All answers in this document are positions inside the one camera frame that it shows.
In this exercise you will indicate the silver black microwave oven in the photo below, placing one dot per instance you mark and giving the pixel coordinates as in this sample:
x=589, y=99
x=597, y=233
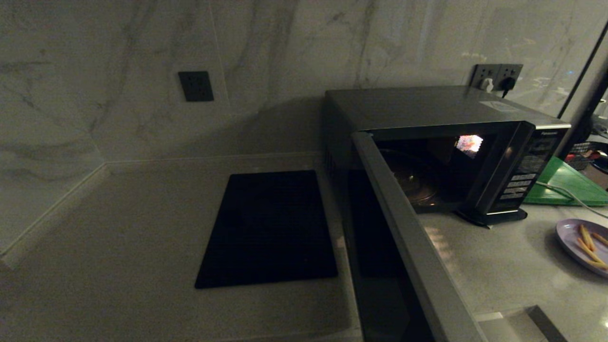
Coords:
x=418, y=107

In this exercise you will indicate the purple plate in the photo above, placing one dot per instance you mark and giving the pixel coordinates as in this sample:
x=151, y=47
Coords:
x=572, y=242

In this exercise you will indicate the black induction cooktop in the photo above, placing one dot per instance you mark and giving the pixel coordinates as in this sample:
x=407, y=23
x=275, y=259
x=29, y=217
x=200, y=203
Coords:
x=270, y=228

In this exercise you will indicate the white plug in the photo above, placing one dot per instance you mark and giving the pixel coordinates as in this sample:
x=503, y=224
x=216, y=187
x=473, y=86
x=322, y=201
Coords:
x=486, y=86

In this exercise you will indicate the black plug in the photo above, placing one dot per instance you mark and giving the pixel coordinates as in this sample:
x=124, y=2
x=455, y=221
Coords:
x=508, y=85

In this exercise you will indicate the green cutting board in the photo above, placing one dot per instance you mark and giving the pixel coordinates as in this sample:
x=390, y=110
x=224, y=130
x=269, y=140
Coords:
x=570, y=183

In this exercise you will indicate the metal shopping cart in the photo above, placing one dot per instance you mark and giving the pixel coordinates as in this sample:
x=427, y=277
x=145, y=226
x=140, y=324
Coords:
x=586, y=156

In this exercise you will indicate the orange fry stick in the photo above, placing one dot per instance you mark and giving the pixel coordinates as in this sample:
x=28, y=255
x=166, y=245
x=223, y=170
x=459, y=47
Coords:
x=599, y=264
x=589, y=251
x=601, y=239
x=586, y=237

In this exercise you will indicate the dark single wall socket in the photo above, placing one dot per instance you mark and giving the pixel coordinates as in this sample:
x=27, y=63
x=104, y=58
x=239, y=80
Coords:
x=196, y=86

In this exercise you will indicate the grey double wall socket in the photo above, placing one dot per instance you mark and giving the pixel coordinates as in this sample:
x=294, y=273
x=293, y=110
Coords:
x=498, y=72

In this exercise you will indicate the black metal frame post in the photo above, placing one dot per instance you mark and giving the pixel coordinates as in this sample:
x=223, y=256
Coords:
x=575, y=135

